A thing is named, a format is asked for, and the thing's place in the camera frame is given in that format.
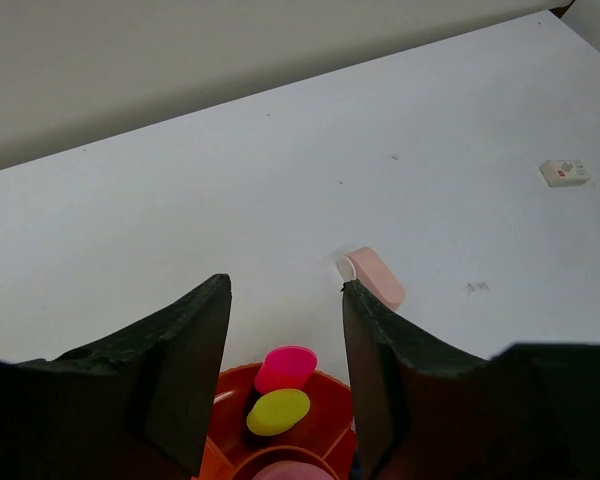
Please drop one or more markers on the orange round organizer container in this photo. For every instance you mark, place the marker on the orange round organizer container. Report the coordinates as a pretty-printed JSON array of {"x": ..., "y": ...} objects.
[{"x": 324, "y": 437}]

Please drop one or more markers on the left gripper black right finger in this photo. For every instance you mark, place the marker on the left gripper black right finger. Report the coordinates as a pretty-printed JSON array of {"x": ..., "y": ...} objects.
[{"x": 424, "y": 409}]

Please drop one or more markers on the pink eraser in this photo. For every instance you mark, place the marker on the pink eraser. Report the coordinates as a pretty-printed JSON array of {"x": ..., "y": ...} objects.
[{"x": 366, "y": 266}]

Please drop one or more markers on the small white eraser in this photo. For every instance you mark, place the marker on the small white eraser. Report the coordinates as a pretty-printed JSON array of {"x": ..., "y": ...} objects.
[{"x": 564, "y": 173}]

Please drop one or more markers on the pink highlighter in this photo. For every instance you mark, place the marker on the pink highlighter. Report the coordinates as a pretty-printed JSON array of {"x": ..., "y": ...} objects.
[{"x": 285, "y": 367}]

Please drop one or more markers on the yellow highlighter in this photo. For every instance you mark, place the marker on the yellow highlighter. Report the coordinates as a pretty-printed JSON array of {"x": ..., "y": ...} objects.
[{"x": 277, "y": 412}]

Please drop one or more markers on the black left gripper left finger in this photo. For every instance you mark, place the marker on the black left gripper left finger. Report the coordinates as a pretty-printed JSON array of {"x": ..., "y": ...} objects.
[{"x": 135, "y": 404}]

